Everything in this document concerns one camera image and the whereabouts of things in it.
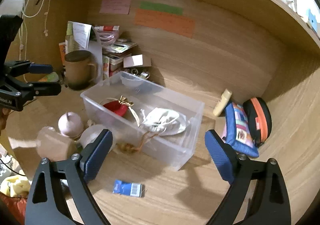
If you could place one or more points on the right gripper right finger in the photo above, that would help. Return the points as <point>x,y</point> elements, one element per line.
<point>270,201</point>

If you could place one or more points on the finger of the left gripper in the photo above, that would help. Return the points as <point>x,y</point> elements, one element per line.
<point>38,88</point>
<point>37,68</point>

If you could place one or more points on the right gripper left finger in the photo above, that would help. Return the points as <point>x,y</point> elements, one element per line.
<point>46,203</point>

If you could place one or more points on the beige cylindrical jar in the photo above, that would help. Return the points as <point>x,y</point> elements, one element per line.
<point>54,146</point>

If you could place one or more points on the frosted white round jar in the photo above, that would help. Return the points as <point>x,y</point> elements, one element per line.
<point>90,134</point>

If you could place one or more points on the left hand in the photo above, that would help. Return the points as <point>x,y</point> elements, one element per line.
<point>4,114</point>

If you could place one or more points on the orange green tube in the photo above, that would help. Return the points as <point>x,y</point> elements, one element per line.
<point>52,77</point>

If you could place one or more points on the brown mug with lid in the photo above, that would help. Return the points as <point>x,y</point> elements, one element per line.
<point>80,69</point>

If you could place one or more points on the white folded paper booklet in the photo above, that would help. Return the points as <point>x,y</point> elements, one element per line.
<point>80,36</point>

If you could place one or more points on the fruit print card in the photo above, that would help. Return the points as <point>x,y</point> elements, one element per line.
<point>106,64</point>

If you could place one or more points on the blue barcode packet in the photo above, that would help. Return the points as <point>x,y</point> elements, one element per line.
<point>128,189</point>

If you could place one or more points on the red velvet pouch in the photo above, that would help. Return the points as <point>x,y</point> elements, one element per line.
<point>119,106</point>

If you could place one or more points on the blue patchwork pencil case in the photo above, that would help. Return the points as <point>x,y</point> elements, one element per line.
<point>236,131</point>

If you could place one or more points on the stack of books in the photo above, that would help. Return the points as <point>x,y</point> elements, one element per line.
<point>117,52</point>

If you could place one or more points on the pink coiled tube package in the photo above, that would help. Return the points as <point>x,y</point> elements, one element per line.
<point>107,34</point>

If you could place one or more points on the black orange zipper case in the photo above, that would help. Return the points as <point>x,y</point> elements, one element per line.
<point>259,120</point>

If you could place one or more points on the white bowl with trinkets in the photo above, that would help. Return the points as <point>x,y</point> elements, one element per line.
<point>134,77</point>

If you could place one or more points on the small white cardboard box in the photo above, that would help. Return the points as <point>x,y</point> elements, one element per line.
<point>137,61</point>

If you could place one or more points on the pink sticky note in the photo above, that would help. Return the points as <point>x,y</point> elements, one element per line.
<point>115,7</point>

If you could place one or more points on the cream lotion bottle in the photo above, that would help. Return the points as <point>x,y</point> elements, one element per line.
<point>223,101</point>

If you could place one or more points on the clear plastic storage bin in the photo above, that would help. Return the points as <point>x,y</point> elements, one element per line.
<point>175,150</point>

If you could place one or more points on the green sticky note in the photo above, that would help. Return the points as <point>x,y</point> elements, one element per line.
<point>146,5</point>

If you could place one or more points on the orange sticky note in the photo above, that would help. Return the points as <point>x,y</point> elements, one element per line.
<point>172,23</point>

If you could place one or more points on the white drawstring pouch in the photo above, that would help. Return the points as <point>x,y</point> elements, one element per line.
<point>166,122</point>

